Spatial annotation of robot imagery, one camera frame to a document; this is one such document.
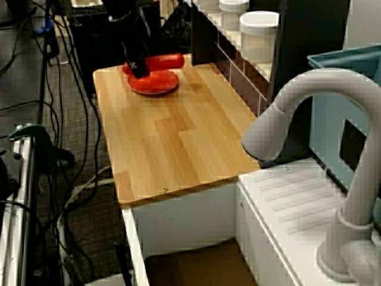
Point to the small white lidded jar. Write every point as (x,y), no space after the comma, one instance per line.
(230,13)

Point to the red round plate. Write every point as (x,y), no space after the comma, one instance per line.
(157,83)

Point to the large white lidded jar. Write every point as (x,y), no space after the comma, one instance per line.
(258,37)

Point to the red toy sausage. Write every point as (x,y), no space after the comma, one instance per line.
(165,61)

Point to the black mesh bag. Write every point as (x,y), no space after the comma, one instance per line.
(178,29)

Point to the brown tiled backsplash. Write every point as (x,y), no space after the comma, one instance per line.
(238,71)

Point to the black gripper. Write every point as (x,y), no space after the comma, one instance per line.
(134,35)

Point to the white toy kitchen cabinet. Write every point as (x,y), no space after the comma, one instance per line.
(208,214)

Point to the black upright shelf panel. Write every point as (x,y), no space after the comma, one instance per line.
(205,32)

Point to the teal plastic bin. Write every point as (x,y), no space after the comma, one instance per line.
(333,119)

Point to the grey curved toy faucet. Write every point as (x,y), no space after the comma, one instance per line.
(336,143)

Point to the dark tall side panel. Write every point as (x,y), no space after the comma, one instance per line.
(306,35)

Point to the blue tape piece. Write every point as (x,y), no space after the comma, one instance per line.
(46,26)

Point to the silver metal frame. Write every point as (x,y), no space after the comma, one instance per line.
(25,208)

